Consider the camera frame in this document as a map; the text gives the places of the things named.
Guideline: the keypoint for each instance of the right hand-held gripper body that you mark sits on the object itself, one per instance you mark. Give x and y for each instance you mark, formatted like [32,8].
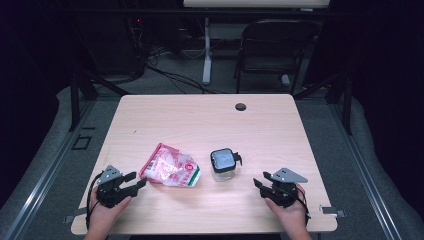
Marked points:
[283,193]

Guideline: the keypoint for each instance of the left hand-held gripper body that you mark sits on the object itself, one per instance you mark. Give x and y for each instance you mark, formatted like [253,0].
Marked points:
[110,191]

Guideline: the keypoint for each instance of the glass jar with black lid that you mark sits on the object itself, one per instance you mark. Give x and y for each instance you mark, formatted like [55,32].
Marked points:
[222,161]

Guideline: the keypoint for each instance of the person's right hand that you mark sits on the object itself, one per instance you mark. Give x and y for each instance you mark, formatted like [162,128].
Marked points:
[293,216]

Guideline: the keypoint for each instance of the person's left hand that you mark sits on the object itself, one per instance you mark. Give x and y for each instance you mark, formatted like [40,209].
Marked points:
[103,216]

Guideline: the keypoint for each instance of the black metal stand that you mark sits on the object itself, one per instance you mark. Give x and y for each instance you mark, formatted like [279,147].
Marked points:
[347,106]
[75,100]

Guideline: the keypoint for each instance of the black folding chair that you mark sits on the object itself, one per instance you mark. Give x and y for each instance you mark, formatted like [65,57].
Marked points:
[276,43]

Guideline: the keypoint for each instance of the dark equipment cabinet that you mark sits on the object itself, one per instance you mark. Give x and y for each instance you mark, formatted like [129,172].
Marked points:
[116,43]

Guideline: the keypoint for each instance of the dark curtain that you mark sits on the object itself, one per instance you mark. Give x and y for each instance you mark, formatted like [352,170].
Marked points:
[390,83]
[30,83]

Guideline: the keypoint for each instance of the white standing desk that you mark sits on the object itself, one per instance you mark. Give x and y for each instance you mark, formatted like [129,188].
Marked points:
[207,50]

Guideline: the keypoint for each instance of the grey metal table bracket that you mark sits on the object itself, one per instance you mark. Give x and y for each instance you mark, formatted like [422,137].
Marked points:
[331,210]
[76,213]

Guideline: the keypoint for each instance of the grey metal floor rail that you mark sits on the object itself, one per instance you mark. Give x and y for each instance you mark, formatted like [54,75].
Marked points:
[363,173]
[43,180]

